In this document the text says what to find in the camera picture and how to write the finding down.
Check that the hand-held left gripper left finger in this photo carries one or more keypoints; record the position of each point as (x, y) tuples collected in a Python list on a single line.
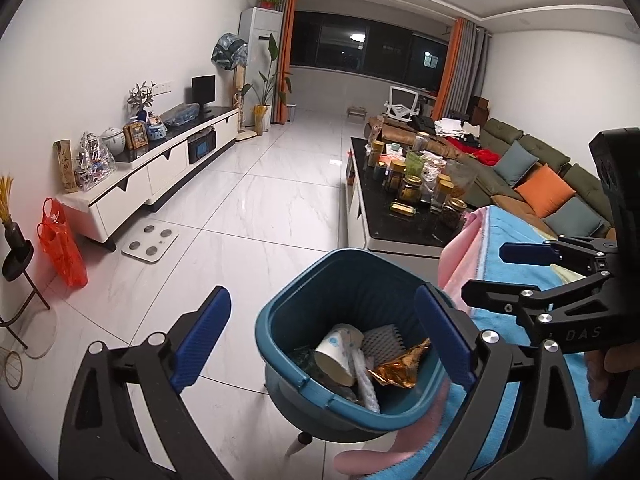
[(200, 340)]

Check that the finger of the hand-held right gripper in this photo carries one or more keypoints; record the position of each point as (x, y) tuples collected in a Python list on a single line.
[(495, 300), (525, 254)]

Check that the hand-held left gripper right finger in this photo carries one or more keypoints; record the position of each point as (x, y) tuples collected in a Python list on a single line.
[(445, 335)]

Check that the white foam net sleeve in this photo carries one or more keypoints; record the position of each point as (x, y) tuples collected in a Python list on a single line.
[(382, 345)]

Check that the blue trash bin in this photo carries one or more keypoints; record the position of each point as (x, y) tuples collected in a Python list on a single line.
[(350, 280)]

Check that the person's right hand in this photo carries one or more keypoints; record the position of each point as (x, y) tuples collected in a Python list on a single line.
[(597, 375)]

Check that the orange square cushion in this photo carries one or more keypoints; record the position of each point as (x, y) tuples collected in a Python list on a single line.
[(545, 190), (610, 234)]

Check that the grey-blue square cushion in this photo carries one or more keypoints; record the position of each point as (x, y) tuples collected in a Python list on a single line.
[(515, 162), (575, 217)]

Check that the green sofa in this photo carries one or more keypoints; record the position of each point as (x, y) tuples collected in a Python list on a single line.
[(580, 182)]

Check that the golden foil wrapper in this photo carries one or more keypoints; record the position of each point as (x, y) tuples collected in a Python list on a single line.
[(400, 370)]

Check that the clear plastic bag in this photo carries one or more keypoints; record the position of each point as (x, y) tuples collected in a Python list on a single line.
[(367, 390)]

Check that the white bathroom scale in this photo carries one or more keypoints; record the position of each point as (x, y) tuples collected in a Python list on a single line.
[(150, 244)]

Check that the white paper cup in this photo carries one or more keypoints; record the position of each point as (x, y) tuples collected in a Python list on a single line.
[(335, 355)]

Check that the red cloth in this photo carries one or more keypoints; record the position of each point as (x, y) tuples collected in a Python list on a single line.
[(477, 152)]

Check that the cluster of glass jars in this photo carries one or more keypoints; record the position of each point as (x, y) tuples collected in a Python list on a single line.
[(415, 185)]

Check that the black coffee table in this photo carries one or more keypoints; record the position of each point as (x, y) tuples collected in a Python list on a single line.
[(380, 220)]

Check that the pile of white clothes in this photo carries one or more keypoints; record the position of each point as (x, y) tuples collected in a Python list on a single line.
[(457, 127)]

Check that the dark brown box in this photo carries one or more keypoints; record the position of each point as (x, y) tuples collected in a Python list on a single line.
[(480, 109)]

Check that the red plastic bag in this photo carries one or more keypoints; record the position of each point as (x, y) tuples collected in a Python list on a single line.
[(62, 250)]

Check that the black clothes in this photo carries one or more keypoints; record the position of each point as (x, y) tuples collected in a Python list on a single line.
[(422, 122)]

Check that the brown leather ottoman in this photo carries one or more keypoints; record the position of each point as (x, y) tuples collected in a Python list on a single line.
[(400, 135)]

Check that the white TV cabinet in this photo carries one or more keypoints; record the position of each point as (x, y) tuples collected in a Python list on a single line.
[(165, 170)]

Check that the black appliance blue display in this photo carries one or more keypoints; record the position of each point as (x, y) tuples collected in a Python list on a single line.
[(202, 147)]

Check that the orange and grey curtain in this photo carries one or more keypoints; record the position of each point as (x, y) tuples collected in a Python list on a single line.
[(460, 70), (287, 50)]

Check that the white office chair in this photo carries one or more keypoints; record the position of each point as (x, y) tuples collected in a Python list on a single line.
[(401, 102)]

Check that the black metal side table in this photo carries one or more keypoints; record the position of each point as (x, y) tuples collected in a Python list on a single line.
[(17, 265)]

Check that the clear wrapped gift basket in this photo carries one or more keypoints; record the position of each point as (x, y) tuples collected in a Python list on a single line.
[(95, 162)]

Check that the framed picture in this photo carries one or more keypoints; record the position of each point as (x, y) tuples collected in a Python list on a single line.
[(136, 135)]

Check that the black vase with wheat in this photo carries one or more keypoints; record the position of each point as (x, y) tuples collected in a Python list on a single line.
[(14, 232)]

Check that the blue and white porcelain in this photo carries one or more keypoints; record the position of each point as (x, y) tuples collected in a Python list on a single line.
[(156, 129)]

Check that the white ceramic jar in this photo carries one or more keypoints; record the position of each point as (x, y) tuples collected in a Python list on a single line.
[(112, 141)]

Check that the brown tea box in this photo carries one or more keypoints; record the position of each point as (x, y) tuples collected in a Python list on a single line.
[(66, 166)]

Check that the small wooden stool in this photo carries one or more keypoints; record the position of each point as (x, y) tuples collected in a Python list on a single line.
[(357, 111)]

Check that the small white waste bin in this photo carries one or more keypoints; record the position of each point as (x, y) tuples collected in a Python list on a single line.
[(291, 112)]

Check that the small black monitor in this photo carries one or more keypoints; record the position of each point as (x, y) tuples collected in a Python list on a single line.
[(204, 91)]

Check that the vase with olive branches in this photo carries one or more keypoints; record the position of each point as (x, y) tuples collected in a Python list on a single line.
[(141, 97)]

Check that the tall leafy potted plant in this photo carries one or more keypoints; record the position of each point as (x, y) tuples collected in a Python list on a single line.
[(272, 85)]

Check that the dark wide window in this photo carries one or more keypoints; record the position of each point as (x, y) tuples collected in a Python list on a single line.
[(350, 45)]

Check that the white standing air conditioner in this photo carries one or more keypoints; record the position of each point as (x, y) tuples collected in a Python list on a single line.
[(257, 60)]

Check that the standing fan with cover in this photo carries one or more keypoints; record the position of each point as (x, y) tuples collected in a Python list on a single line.
[(229, 52)]

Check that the small green potted plant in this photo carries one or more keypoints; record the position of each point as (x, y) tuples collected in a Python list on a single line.
[(270, 1)]

